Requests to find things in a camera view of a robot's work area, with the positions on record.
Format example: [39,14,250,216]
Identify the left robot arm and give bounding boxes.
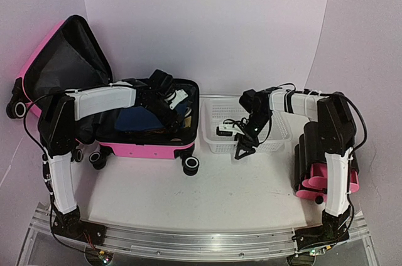
[37,70,189,239]

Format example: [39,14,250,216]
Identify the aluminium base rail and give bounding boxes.
[30,216,376,262]

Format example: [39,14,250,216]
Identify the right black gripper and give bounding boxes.
[234,111,273,159]

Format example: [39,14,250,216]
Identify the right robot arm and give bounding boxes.
[224,85,361,243]

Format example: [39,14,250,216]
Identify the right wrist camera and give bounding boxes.
[216,122,243,137]

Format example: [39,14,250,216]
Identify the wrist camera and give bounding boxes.
[166,89,188,110]
[216,122,243,137]

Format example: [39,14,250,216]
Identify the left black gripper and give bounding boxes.
[144,95,185,132]

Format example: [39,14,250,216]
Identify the black and pink drawer organizer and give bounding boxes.
[293,121,361,205]

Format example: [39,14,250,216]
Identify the blue cloth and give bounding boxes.
[114,101,193,133]

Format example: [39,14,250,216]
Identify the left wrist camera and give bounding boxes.
[166,89,188,110]

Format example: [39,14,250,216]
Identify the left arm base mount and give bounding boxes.
[51,215,107,246]

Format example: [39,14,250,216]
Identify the white perforated plastic basket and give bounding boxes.
[200,97,293,153]

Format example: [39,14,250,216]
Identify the pink hard-shell suitcase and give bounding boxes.
[6,15,200,176]

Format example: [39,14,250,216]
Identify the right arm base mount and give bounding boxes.
[292,226,349,252]

